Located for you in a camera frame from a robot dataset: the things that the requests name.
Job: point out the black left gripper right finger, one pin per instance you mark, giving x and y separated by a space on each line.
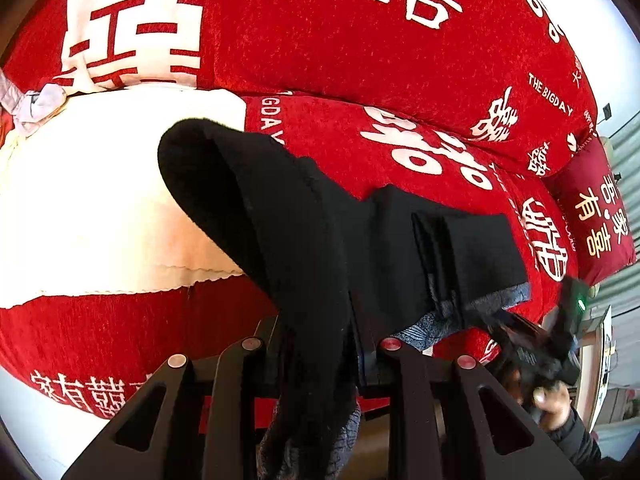
448 420

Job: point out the black fleece-lined pants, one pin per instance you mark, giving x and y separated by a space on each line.
424 270

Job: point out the person's right hand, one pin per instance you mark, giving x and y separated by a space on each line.
554 403

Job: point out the white wooden side table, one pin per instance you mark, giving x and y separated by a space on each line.
599 396

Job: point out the small dark red cushion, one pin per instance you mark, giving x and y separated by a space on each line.
594 212

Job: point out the red patterned bed cover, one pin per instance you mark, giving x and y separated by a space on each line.
102 274

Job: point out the large red patterned quilt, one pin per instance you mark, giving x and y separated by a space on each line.
496 72

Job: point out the crumpled white plastic wrapper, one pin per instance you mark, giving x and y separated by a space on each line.
28 110

